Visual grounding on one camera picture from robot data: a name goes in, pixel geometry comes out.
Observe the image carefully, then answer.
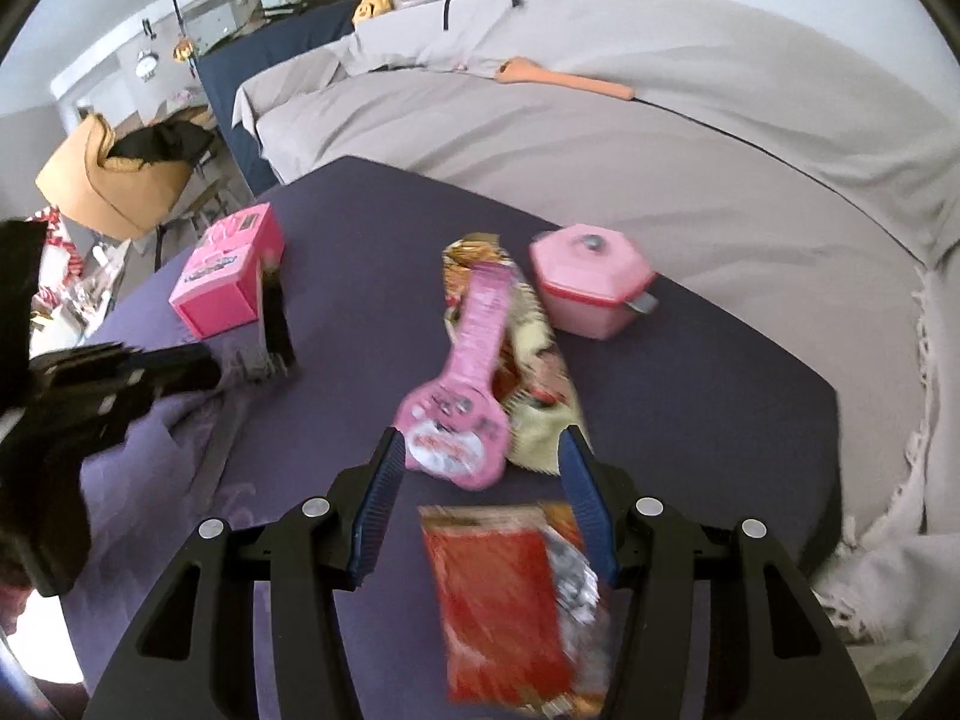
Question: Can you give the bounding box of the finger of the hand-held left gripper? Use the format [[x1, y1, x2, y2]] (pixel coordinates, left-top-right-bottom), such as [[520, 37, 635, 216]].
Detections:
[[225, 264, 297, 385]]

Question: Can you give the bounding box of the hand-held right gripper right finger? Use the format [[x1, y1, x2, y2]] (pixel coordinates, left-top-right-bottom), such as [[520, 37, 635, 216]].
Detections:
[[559, 424, 875, 720]]

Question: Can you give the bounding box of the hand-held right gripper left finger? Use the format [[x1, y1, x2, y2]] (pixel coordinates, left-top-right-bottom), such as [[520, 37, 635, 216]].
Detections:
[[82, 426, 406, 720]]

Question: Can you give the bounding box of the red snack packet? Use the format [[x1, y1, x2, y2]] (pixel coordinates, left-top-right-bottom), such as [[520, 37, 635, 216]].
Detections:
[[418, 502, 612, 713]]

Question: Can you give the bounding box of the pink toy box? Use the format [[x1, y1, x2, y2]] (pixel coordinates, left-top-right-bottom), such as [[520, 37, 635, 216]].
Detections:
[[168, 202, 284, 340]]

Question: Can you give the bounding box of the purple tablecloth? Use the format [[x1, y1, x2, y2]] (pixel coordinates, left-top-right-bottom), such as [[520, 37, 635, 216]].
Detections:
[[64, 156, 837, 720]]

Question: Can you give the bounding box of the red white striped cloth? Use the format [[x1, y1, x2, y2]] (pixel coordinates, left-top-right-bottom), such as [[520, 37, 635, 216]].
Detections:
[[34, 208, 91, 278]]

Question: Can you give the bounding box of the yellow printed snack wrapper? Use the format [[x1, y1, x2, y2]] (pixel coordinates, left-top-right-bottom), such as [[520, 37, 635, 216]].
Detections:
[[441, 234, 593, 475]]

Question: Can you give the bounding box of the brown cardboard box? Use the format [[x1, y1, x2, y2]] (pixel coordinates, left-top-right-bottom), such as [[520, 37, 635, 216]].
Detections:
[[36, 112, 218, 241]]

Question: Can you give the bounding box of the pink toy guitar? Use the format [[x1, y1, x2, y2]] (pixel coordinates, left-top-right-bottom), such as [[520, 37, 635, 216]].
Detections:
[[395, 261, 517, 492]]

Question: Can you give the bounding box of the black bag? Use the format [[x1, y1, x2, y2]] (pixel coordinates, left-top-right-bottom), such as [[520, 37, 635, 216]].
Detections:
[[97, 120, 215, 170]]

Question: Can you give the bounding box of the pink toy pot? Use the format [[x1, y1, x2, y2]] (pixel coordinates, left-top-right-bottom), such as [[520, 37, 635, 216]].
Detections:
[[529, 224, 659, 342]]

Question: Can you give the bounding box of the dark blue blanket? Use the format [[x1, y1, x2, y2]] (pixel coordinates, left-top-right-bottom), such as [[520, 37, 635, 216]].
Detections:
[[196, 13, 357, 196]]

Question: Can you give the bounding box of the glass display cabinet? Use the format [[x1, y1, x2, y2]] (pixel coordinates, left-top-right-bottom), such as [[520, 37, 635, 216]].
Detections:
[[166, 0, 361, 61]]

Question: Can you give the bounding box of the beige covered sofa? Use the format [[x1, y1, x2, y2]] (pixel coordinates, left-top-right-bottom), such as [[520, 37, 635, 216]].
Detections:
[[234, 0, 960, 720]]

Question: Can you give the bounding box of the orange back scratcher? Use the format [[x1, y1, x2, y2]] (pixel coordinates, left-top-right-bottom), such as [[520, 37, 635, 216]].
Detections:
[[496, 57, 635, 102]]

